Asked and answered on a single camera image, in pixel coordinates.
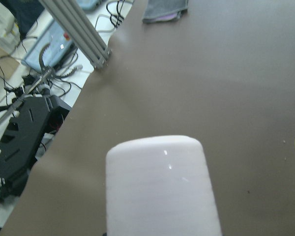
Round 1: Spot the pink cup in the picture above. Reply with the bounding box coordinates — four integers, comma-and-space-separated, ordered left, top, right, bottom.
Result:
106, 135, 222, 236

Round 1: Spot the purple folded cloth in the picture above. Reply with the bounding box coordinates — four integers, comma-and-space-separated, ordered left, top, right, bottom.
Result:
156, 13, 177, 22

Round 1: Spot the grey folded cloth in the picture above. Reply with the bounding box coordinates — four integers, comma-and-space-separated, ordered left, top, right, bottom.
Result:
142, 0, 189, 24

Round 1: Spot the teach pendant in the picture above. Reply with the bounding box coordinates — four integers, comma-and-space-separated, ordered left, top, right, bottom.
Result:
21, 20, 73, 72

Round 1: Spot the black perforated bracket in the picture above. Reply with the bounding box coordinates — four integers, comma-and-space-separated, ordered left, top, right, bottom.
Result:
0, 95, 71, 198

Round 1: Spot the aluminium frame post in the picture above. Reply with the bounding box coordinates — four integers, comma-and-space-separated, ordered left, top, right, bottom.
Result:
40, 0, 111, 69

